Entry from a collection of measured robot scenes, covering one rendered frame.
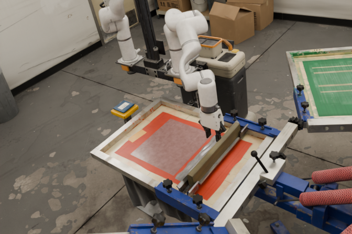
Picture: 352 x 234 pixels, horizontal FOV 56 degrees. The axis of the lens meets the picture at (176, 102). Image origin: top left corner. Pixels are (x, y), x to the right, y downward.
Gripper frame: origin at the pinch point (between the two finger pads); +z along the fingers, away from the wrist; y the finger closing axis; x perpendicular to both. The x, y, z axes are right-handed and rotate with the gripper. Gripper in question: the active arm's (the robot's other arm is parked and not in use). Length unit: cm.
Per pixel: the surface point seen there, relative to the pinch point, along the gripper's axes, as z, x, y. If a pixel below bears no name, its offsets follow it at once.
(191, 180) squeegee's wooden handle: 10.9, 19.7, -0.4
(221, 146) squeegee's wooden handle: 8.9, -3.2, -1.3
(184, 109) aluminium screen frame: 15.0, -25.6, 39.2
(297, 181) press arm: 10.0, -1.2, -38.6
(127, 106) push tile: 16, -13, 76
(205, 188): 18.4, 15.3, -3.7
